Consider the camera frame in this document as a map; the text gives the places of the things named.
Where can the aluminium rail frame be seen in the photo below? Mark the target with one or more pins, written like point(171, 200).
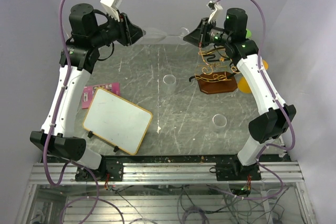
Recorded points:
point(173, 174)

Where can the gold wire wine glass rack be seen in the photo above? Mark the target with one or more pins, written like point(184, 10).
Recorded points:
point(217, 73)

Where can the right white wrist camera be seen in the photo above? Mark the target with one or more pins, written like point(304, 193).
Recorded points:
point(216, 9)

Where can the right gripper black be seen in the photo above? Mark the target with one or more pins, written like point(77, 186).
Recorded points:
point(198, 38)

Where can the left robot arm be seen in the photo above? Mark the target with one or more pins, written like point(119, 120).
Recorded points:
point(57, 132)

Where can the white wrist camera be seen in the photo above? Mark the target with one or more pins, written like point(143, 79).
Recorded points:
point(110, 1)
point(216, 9)

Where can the clear tumbler glass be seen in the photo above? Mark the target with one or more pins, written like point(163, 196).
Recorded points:
point(169, 83)

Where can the orange plastic wine glass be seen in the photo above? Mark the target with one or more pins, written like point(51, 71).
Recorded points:
point(245, 85)

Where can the clear champagne flute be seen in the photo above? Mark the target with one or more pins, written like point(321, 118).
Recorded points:
point(156, 36)

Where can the pink sticker booklet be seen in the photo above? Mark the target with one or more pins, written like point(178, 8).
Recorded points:
point(89, 92)

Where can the clear wine glass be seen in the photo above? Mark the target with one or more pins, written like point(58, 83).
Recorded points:
point(216, 127)

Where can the white board with yellow frame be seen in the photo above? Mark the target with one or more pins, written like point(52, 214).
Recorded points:
point(117, 121)

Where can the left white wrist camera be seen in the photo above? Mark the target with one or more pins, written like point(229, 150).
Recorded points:
point(110, 1)

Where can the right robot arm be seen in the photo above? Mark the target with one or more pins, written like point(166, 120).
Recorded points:
point(275, 115)

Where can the green plastic wine glass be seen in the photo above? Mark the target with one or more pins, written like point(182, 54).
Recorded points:
point(248, 33)

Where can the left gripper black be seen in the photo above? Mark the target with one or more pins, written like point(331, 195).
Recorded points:
point(130, 33)

